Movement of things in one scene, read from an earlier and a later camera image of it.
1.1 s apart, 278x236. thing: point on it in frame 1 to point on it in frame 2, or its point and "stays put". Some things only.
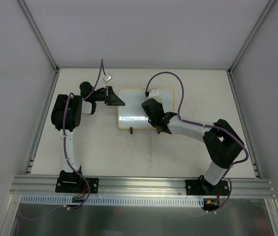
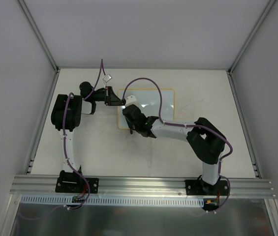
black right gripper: [159, 129] to [130, 120]
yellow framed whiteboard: [133, 115] stays put
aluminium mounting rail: [43, 185] stays put
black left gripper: [108, 96] stays put
